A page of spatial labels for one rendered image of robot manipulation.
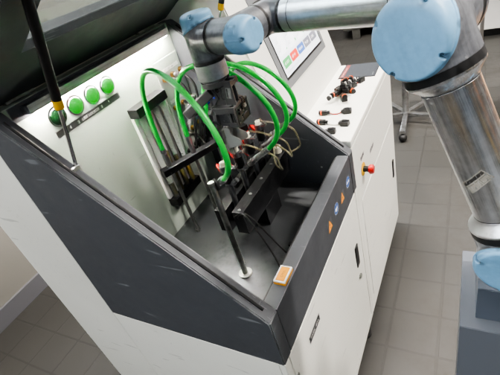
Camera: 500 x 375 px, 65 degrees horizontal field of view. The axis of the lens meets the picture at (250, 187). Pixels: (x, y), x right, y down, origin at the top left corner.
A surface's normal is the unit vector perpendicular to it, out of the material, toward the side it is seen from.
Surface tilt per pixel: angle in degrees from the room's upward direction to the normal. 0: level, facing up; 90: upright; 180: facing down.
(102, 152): 90
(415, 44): 83
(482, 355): 90
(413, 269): 0
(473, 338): 90
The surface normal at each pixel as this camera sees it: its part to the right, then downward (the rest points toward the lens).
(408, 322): -0.26, -0.80
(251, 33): 0.74, 0.20
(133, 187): 0.87, 0.06
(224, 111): -0.43, 0.60
